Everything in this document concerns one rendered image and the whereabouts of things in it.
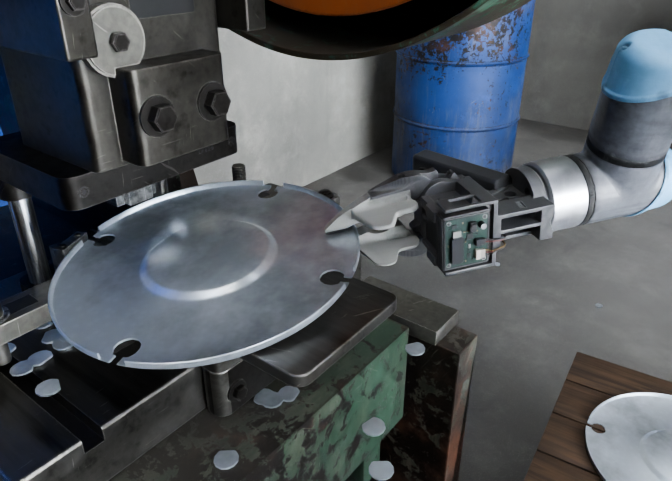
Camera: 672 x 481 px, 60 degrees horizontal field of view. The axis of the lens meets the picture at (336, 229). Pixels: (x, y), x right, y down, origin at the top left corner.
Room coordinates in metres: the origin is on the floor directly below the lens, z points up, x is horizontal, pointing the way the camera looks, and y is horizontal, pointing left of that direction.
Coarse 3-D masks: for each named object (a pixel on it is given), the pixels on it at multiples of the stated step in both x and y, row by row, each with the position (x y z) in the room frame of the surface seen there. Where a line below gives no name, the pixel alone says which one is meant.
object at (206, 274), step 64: (192, 192) 0.62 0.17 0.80; (256, 192) 0.61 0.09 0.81; (128, 256) 0.50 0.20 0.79; (192, 256) 0.48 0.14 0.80; (256, 256) 0.48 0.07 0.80; (320, 256) 0.48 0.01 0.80; (64, 320) 0.41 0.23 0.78; (128, 320) 0.41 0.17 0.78; (192, 320) 0.40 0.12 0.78; (256, 320) 0.39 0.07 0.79
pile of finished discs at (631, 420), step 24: (600, 408) 0.75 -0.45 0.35; (624, 408) 0.75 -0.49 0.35; (648, 408) 0.75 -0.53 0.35; (624, 432) 0.69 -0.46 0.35; (648, 432) 0.69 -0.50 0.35; (600, 456) 0.64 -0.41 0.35; (624, 456) 0.64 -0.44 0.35; (648, 456) 0.64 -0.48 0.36; (624, 480) 0.60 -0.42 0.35; (648, 480) 0.60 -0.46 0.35
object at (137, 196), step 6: (150, 186) 0.56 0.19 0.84; (132, 192) 0.55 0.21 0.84; (138, 192) 0.55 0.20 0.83; (144, 192) 0.56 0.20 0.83; (150, 192) 0.56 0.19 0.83; (114, 198) 0.54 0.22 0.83; (120, 198) 0.54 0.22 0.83; (126, 198) 0.55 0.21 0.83; (132, 198) 0.55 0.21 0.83; (138, 198) 0.55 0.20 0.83; (144, 198) 0.56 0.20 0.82; (114, 204) 0.54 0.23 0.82; (120, 204) 0.54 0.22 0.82; (132, 204) 0.54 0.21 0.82
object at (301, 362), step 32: (352, 288) 0.45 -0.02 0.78; (320, 320) 0.40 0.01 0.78; (352, 320) 0.40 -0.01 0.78; (384, 320) 0.42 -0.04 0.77; (256, 352) 0.36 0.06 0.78; (288, 352) 0.36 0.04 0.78; (320, 352) 0.36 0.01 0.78; (224, 384) 0.43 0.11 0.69; (256, 384) 0.46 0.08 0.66; (288, 384) 0.34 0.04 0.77; (224, 416) 0.43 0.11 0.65
